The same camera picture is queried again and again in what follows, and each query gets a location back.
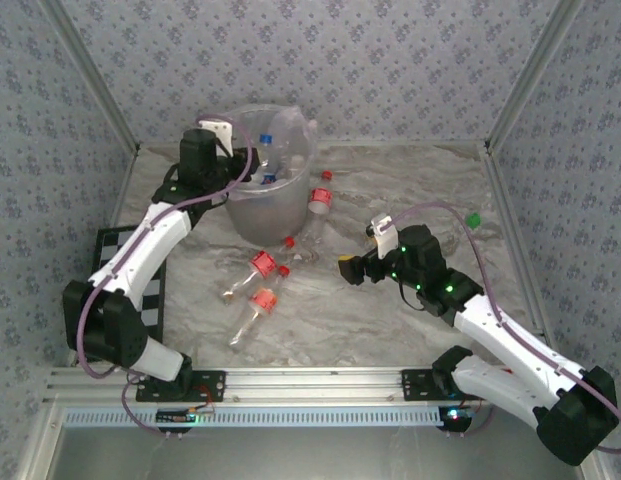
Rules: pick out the clear bottle orange-red label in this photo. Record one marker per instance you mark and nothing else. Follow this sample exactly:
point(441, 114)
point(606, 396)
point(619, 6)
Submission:
point(263, 300)

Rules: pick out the black grey checkerboard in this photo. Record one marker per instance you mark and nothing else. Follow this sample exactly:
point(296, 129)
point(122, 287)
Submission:
point(152, 310)

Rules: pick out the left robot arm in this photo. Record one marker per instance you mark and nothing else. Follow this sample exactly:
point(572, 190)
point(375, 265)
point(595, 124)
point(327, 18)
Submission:
point(140, 250)

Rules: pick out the translucent plastic bin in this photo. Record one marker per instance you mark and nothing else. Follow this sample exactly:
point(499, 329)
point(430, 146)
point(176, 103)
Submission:
point(270, 215)

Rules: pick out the pink translucent bin liner bag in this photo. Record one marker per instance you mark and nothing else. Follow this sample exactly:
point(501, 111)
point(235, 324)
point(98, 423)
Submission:
point(296, 120)

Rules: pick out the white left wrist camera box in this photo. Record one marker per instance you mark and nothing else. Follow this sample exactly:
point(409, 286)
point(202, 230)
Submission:
point(215, 126)

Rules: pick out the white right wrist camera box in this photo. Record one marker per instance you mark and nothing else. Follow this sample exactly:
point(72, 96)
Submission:
point(387, 235)

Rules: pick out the aluminium frame post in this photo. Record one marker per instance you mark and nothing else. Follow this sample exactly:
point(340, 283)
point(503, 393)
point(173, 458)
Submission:
point(530, 75)
point(100, 82)

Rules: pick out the aluminium frame rail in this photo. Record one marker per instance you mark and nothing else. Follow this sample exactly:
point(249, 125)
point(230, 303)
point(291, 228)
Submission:
point(122, 190)
point(502, 190)

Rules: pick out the small electronics board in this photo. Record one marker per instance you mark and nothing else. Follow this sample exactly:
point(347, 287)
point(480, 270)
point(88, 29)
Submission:
point(455, 420)
point(177, 416)

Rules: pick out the green bottle cap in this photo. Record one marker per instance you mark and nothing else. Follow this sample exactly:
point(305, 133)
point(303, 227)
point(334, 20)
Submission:
point(473, 221)

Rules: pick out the wide aluminium base rail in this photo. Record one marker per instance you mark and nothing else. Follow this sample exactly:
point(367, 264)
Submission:
point(310, 385)

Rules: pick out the Coca-Cola bottle red cap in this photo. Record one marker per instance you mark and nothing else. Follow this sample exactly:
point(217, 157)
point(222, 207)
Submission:
point(320, 198)
point(262, 262)

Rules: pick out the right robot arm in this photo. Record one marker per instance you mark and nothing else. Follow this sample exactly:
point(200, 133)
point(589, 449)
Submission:
point(515, 345)

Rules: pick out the red plastic block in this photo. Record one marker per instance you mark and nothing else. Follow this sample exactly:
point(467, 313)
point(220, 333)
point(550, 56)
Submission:
point(507, 371)

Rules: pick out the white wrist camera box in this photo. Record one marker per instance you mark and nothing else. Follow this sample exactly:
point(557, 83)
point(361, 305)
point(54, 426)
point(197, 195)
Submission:
point(215, 126)
point(387, 235)

